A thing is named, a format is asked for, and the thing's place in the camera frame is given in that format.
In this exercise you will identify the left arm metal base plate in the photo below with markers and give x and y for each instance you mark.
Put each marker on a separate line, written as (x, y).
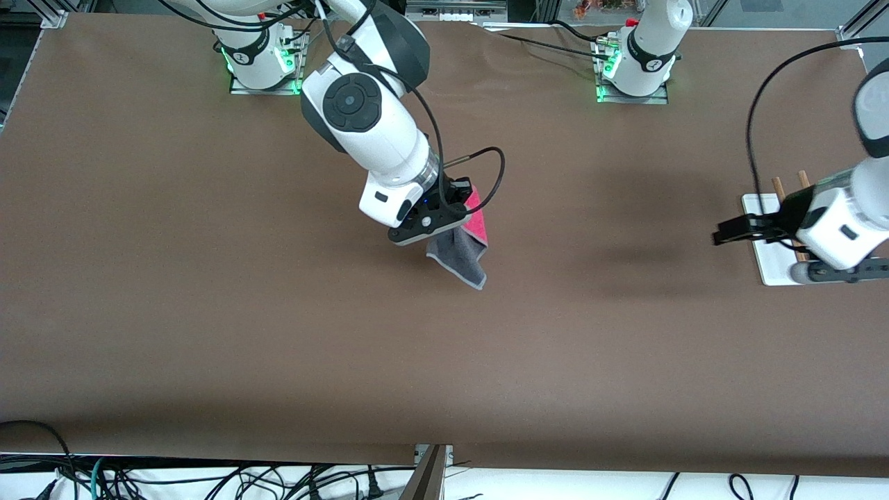
(653, 99)

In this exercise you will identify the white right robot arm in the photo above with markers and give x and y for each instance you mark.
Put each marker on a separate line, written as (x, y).
(375, 139)

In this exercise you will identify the white rack base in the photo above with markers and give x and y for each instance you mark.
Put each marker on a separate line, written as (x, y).
(771, 267)

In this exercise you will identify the white power strip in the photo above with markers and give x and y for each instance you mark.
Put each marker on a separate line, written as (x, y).
(472, 7)

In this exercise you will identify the pink and grey towel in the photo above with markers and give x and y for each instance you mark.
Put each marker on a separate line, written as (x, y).
(462, 260)

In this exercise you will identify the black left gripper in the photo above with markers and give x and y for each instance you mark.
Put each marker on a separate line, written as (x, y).
(792, 210)

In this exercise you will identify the metal frame post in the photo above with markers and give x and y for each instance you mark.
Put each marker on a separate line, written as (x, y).
(427, 479)

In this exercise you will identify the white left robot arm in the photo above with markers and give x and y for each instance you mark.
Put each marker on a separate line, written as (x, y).
(649, 48)

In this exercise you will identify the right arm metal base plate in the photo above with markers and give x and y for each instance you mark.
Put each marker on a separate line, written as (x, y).
(267, 90)

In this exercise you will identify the brown table cover sheet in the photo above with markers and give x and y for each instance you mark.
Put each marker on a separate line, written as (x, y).
(444, 347)

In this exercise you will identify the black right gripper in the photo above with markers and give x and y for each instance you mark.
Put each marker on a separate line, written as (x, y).
(456, 192)

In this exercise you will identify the orange object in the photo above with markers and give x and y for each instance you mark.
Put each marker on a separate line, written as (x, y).
(604, 7)

